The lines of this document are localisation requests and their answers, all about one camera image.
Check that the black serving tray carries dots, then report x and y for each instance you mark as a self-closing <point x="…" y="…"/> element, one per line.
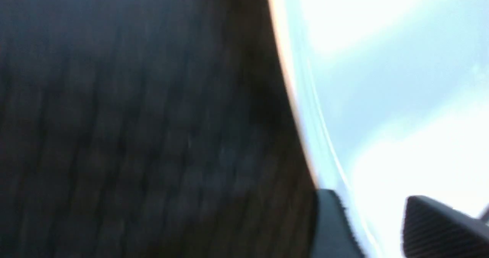
<point x="148" y="129"/>

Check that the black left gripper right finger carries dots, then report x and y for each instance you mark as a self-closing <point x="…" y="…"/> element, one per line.
<point x="432" y="229"/>

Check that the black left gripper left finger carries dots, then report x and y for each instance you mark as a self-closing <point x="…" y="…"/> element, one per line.
<point x="333" y="237"/>

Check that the white square rice plate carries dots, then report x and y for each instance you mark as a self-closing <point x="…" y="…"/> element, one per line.
<point x="390" y="99"/>

